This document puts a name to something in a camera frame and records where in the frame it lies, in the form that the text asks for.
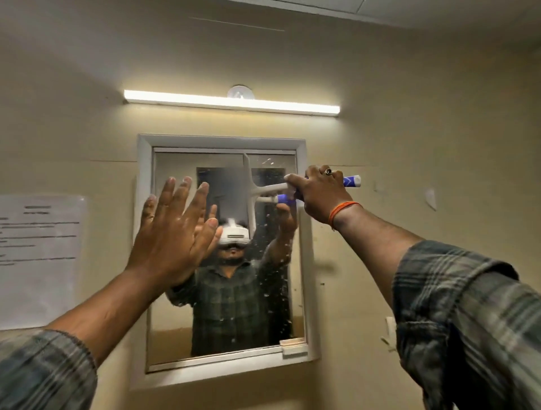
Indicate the person's left hand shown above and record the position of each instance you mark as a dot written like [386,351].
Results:
[169,245]

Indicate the person's right hand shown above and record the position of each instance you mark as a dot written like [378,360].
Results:
[323,192]

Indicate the person's left thumb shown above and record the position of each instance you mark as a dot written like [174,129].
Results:
[214,240]

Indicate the person's left middle finger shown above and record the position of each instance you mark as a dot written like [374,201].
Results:
[184,196]

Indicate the person's right thumb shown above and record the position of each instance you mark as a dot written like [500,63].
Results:
[294,180]

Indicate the person's left little finger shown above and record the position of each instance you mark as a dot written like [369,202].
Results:
[148,209]

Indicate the person's left forearm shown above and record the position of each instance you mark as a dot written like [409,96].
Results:
[105,308]

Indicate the person's right forearm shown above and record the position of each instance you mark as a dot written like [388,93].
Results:
[376,249]

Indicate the orange thread wristband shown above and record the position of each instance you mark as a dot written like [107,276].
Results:
[340,208]

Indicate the white tube light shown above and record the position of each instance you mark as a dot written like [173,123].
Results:
[232,102]

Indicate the white printed paper notice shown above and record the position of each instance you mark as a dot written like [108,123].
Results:
[38,262]

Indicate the small white corner block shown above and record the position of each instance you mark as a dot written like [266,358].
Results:
[293,346]

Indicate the plaid shirt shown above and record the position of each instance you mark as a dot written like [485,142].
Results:
[465,316]

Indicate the white framed wall mirror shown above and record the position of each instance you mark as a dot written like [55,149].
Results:
[270,295]

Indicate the round white wall mount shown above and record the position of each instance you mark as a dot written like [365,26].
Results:
[241,91]

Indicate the torn white wall sticker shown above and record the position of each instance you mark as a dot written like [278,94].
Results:
[389,331]

